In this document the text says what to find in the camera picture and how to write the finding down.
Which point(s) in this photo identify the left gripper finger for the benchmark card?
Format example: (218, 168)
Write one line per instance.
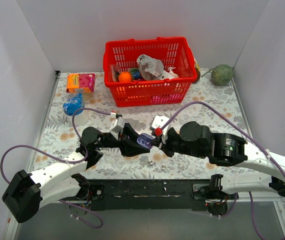
(133, 149)
(130, 133)

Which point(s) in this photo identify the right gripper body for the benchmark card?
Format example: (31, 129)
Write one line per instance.
(166, 141)

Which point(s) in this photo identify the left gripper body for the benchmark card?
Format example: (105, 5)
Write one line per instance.
(123, 139)

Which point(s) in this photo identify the blue earbud charging case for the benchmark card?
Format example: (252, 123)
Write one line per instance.
(144, 140)

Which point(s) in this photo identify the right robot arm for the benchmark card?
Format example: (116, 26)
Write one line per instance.
(224, 150)

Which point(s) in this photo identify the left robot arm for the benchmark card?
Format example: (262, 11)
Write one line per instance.
(28, 192)

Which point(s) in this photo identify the orange fruit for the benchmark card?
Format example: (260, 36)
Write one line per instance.
(125, 77)

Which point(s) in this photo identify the orange pink snack box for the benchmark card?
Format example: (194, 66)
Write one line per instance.
(80, 83)

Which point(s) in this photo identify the grey crumpled bag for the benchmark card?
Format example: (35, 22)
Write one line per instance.
(150, 68)

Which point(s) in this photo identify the white pump bottle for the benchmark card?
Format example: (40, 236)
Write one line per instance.
(171, 72)

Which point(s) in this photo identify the green melon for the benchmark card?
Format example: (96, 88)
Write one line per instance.
(222, 74)

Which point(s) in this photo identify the red plastic shopping basket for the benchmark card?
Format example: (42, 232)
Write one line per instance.
(121, 56)

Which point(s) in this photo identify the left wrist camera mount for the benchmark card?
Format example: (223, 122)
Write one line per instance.
(117, 125)

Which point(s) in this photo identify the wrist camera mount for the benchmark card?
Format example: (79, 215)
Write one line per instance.
(117, 125)
(158, 122)

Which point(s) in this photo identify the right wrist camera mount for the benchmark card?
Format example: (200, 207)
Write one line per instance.
(158, 122)

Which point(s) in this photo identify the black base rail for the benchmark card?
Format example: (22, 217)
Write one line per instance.
(154, 194)

